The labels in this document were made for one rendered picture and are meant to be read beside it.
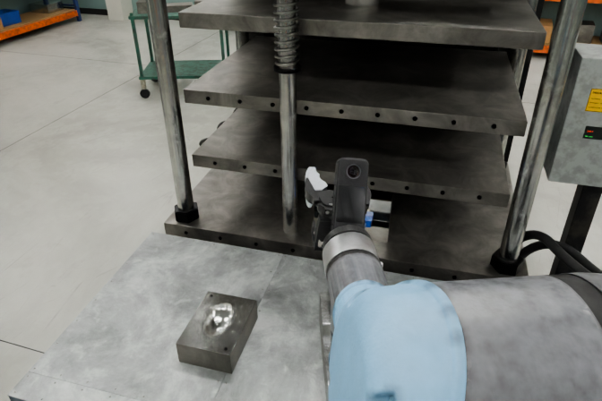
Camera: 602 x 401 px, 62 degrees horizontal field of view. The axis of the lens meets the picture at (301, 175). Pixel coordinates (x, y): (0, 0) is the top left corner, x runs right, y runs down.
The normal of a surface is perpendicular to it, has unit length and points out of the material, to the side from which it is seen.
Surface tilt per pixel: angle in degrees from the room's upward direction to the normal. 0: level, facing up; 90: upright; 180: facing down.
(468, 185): 0
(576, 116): 90
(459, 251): 0
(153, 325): 0
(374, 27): 90
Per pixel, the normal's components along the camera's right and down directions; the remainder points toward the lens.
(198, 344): 0.00, -0.87
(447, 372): 0.00, -0.44
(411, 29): -0.26, 0.48
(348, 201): 0.10, -0.04
